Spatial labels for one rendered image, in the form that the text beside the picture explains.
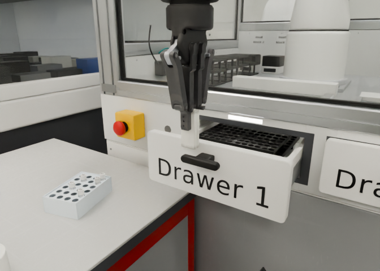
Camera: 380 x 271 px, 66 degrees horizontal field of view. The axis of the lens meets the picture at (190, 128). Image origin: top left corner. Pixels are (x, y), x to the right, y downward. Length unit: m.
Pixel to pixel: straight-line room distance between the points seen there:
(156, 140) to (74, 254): 0.25
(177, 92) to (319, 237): 0.44
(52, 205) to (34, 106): 0.59
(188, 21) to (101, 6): 0.47
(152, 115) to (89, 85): 0.58
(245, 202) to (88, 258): 0.28
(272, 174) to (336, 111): 0.19
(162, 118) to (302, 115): 0.36
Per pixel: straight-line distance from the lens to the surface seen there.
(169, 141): 0.57
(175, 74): 0.45
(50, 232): 0.64
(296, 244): 0.74
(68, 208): 0.65
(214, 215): 0.80
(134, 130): 0.80
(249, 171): 0.50
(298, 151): 0.62
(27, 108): 1.19
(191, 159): 0.51
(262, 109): 0.64
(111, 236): 0.59
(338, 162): 0.61
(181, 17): 0.46
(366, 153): 0.60
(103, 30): 0.89
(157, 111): 0.79
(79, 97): 1.30
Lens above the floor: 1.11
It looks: 18 degrees down
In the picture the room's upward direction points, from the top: straight up
